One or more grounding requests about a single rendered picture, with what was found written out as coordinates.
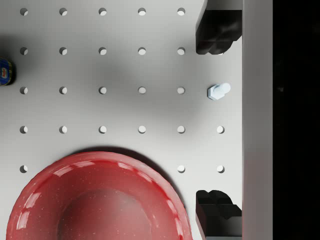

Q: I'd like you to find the red plate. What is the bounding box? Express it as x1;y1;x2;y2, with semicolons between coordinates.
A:
5;151;193;240

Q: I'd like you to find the bolt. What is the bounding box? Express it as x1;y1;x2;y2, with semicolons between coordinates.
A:
207;82;232;101

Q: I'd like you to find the flat-sided can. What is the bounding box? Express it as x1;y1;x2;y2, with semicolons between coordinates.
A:
0;56;16;88

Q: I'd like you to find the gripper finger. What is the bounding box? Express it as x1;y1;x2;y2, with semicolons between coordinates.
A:
195;9;243;55
195;189;243;240

